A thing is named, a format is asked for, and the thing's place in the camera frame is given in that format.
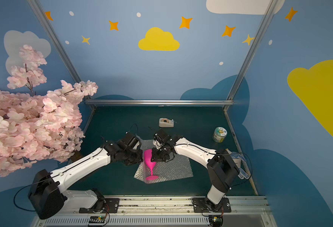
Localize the pink plastic wine glass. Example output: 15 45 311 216
144 149 159 181

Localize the clear bubble wrap sheet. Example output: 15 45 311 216
134 154 193 184

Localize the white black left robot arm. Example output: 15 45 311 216
28 133 143 219

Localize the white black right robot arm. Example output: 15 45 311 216
151 129 240 205

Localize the white tape dispenser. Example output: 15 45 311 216
158 118 175 128

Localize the small green circuit board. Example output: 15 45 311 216
88 216 106 226

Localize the pink cherry blossom tree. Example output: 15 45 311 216
0 45 98 177

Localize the aluminium back frame bar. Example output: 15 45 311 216
85 99 234 106

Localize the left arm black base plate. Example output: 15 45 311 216
79 198 120 214

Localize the aluminium front rail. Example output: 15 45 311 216
31 196 277 227

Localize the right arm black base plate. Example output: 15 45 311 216
191 197 231 213

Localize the left aluminium frame post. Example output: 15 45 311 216
27 0 91 100

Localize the aluminium frame post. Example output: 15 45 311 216
223 0 280 113
27 0 91 100

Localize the right aluminium frame post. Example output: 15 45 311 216
223 0 280 113

